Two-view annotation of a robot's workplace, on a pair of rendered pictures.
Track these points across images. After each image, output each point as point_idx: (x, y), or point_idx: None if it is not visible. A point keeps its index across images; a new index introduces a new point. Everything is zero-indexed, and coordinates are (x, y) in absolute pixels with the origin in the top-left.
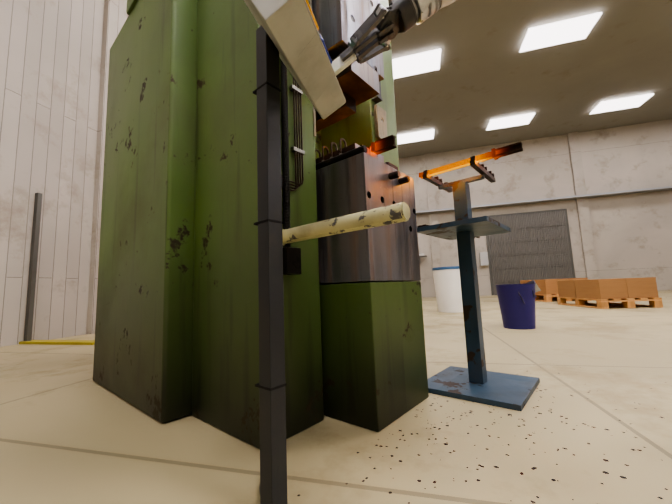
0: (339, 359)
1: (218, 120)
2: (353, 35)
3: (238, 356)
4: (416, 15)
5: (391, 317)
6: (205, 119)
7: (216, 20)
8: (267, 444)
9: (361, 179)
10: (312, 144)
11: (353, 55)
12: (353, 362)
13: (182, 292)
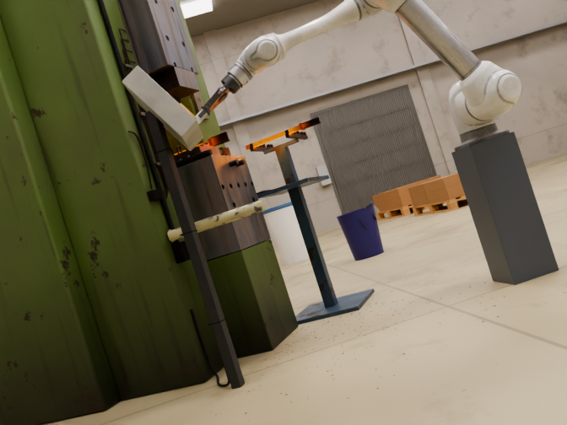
0: (230, 314)
1: (78, 149)
2: (206, 104)
3: (162, 331)
4: (240, 87)
5: (259, 271)
6: (57, 147)
7: (45, 56)
8: (226, 350)
9: (214, 176)
10: None
11: (206, 113)
12: (242, 311)
13: (83, 303)
